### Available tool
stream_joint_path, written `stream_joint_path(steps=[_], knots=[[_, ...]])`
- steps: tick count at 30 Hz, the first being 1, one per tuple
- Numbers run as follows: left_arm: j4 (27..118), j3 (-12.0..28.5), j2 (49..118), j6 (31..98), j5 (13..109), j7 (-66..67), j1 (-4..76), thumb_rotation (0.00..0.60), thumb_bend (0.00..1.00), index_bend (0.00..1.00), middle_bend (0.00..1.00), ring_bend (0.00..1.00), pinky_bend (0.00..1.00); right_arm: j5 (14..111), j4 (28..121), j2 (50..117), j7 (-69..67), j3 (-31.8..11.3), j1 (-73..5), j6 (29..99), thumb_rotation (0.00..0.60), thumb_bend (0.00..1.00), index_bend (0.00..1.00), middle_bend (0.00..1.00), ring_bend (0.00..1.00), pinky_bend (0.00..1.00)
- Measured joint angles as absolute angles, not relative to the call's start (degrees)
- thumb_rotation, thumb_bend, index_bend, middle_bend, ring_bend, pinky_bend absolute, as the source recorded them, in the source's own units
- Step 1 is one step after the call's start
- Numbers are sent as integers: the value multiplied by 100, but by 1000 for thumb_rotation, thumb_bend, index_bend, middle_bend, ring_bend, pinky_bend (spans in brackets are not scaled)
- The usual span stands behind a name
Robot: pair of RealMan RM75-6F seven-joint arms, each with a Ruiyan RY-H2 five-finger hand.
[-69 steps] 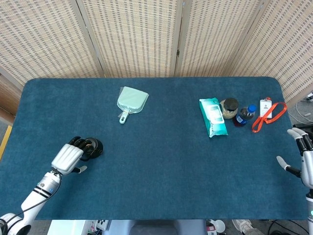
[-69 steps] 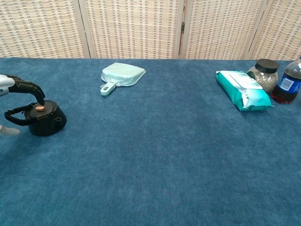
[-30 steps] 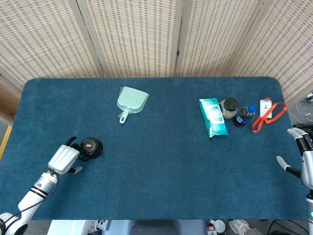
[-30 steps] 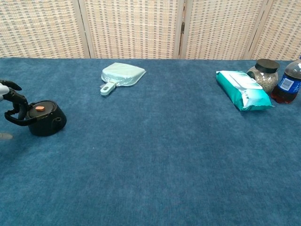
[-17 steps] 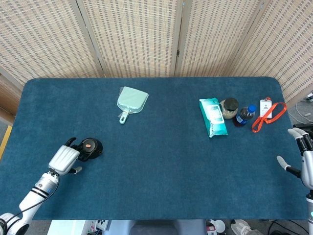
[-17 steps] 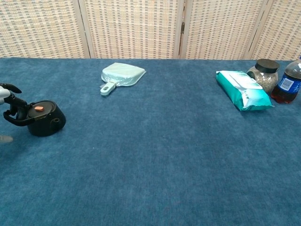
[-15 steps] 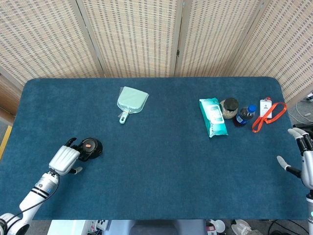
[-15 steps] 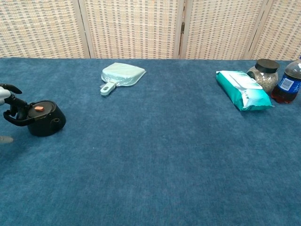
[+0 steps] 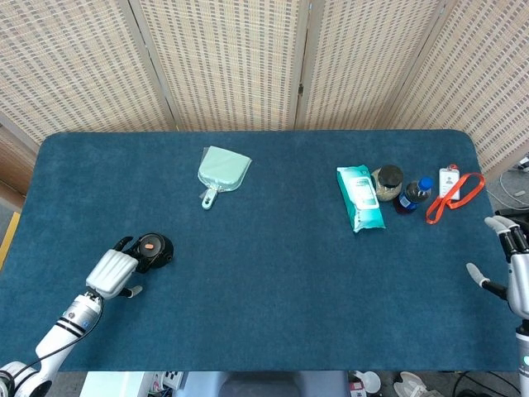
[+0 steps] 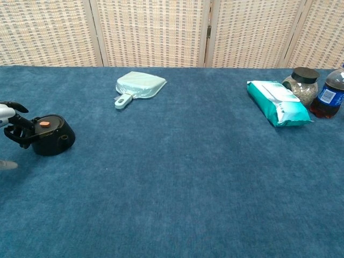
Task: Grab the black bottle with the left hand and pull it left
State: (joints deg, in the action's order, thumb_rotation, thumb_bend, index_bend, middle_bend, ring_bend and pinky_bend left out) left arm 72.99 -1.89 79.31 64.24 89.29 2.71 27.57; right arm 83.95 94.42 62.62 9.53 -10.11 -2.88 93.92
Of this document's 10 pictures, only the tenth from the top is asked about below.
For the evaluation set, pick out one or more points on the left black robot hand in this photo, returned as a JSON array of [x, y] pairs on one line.
[[10, 118]]

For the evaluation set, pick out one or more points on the black kettle orange knob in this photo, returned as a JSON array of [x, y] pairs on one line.
[[51, 137]]

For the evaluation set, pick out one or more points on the light green plastic dustpan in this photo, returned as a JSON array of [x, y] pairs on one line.
[[139, 84]]

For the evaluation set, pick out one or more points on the blue table cloth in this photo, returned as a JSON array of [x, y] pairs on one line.
[[172, 174]]

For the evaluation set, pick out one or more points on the woven bamboo folding screen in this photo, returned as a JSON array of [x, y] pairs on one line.
[[161, 32]]

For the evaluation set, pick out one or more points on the teal wet wipes pack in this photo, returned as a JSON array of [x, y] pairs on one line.
[[276, 103]]

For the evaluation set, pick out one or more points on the glass jar with black lid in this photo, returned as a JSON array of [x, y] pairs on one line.
[[302, 86]]

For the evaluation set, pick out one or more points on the dark soda bottle blue label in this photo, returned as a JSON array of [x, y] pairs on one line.
[[328, 96]]

